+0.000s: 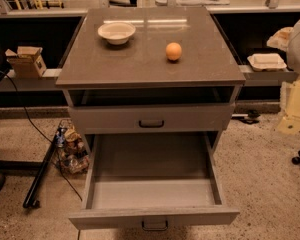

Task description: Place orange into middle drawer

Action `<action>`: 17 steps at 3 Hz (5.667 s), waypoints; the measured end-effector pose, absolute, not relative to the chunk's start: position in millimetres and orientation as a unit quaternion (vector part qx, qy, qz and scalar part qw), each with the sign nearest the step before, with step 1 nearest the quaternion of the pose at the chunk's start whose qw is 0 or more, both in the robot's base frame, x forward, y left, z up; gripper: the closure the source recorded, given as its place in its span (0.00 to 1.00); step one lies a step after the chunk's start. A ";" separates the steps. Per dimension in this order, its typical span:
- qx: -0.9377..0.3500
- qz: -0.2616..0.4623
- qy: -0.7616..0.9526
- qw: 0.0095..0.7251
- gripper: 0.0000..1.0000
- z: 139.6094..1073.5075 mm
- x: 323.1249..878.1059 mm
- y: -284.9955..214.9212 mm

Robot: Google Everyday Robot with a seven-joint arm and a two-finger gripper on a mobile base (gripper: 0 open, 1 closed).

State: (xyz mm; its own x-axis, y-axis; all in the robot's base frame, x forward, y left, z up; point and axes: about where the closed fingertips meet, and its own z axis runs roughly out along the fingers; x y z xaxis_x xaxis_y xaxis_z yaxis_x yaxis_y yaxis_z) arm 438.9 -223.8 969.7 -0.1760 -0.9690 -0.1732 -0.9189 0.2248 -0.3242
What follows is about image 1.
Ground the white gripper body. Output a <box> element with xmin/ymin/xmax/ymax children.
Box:
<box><xmin>280</xmin><ymin>76</ymin><xmax>300</xmax><ymax>121</ymax></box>

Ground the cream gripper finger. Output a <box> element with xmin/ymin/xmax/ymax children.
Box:
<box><xmin>276</xmin><ymin>116</ymin><xmax>300</xmax><ymax>135</ymax></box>

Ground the orange fruit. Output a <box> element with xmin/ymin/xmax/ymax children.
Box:
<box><xmin>166</xmin><ymin>42</ymin><xmax>182</xmax><ymax>61</ymax></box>

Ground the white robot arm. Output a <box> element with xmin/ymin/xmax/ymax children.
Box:
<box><xmin>267</xmin><ymin>19</ymin><xmax>300</xmax><ymax>134</ymax></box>

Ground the closed middle drawer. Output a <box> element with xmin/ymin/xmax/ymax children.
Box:
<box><xmin>69</xmin><ymin>104</ymin><xmax>234</xmax><ymax>134</ymax></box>

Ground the grey drawer cabinet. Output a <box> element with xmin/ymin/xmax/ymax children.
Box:
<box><xmin>55</xmin><ymin>6</ymin><xmax>247</xmax><ymax>232</ymax></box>

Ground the open bottom drawer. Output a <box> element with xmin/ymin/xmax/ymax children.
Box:
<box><xmin>69</xmin><ymin>132</ymin><xmax>239</xmax><ymax>231</ymax></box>

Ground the white takeout container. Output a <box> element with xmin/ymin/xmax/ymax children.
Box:
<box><xmin>247</xmin><ymin>53</ymin><xmax>286</xmax><ymax>71</ymax></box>

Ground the white paper bowl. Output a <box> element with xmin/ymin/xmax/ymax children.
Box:
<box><xmin>97</xmin><ymin>22</ymin><xmax>136</xmax><ymax>45</ymax></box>

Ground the small cardboard box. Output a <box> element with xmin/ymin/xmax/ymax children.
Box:
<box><xmin>5</xmin><ymin>46</ymin><xmax>47</xmax><ymax>78</ymax></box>

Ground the black metal floor bar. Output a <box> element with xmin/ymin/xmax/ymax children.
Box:
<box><xmin>23</xmin><ymin>139</ymin><xmax>56</xmax><ymax>209</ymax></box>

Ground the black floor cable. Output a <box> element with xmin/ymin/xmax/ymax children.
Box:
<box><xmin>0</xmin><ymin>67</ymin><xmax>83</xmax><ymax>202</ymax></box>

